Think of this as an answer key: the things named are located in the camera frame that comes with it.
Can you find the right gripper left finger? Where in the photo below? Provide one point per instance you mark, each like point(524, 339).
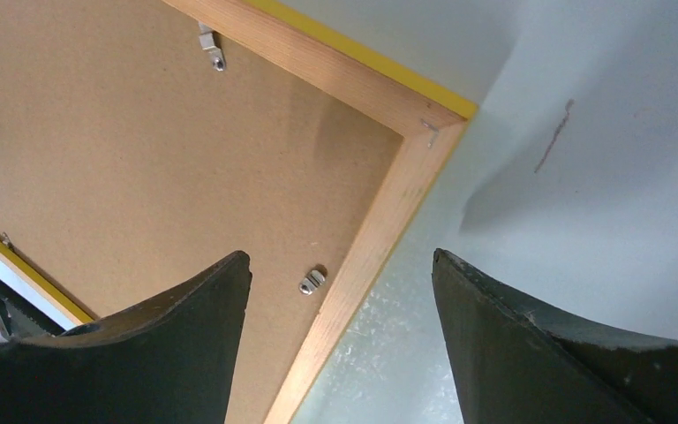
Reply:
point(168, 359)

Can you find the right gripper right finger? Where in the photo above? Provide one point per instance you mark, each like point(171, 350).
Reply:
point(517, 359)

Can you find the brown cardboard backing board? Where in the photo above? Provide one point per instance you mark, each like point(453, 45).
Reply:
point(128, 164)

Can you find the yellow wooden picture frame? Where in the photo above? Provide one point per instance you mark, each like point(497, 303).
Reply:
point(429, 123)

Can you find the aluminium extrusion rail front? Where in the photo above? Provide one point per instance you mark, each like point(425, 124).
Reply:
point(38, 297)

